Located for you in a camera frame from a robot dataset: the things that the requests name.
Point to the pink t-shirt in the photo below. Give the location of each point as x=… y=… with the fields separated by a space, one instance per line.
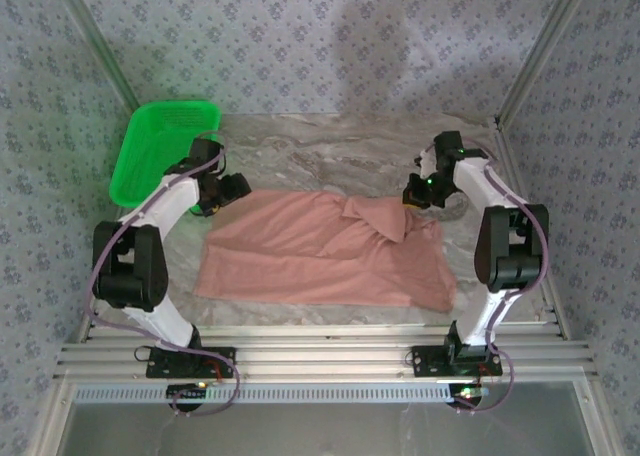
x=310 y=256

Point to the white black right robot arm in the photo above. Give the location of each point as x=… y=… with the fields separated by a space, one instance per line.
x=480 y=186

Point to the green plastic basket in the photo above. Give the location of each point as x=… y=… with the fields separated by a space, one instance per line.
x=150 y=141

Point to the aluminium mounting rails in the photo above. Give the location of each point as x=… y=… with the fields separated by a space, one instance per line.
x=320 y=356

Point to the small black controller board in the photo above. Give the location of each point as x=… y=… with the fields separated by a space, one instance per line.
x=467 y=395
x=186 y=392

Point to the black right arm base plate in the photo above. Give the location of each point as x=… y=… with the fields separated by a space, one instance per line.
x=430 y=361

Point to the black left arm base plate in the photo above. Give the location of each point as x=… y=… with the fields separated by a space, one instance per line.
x=220 y=361

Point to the aluminium frame post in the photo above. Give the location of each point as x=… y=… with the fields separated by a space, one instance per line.
x=545 y=46
x=95 y=41

